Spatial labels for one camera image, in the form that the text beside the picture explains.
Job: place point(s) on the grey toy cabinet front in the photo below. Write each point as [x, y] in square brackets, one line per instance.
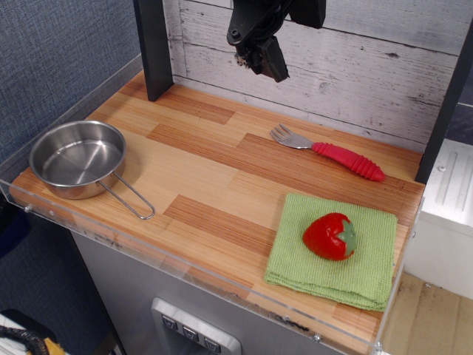
[127, 282]

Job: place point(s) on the small stainless steel pot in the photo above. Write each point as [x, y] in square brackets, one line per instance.
[83, 159]

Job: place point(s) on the yellow black object bottom left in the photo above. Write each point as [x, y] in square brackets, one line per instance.
[33, 342]

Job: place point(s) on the clear acrylic table guard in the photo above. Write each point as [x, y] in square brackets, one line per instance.
[218, 180]

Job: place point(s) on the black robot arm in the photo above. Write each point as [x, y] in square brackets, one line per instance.
[308, 13]

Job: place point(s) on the black right vertical post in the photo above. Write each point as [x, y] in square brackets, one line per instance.
[447, 110]

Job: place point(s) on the silver button control panel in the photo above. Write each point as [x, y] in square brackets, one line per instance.
[183, 333]

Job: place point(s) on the red toy strawberry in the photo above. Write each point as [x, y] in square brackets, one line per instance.
[331, 237]

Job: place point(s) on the green folded cloth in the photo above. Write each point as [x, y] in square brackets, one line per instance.
[364, 280]

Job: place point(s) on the white side cabinet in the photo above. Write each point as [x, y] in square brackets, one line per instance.
[440, 251]

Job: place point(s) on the fork with red handle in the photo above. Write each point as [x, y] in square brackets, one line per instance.
[353, 161]

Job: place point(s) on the black left vertical post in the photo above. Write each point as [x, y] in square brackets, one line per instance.
[154, 47]

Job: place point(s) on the black vertical post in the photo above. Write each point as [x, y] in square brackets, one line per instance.
[447, 110]
[154, 47]

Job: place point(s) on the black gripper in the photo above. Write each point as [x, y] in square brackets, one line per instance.
[258, 20]

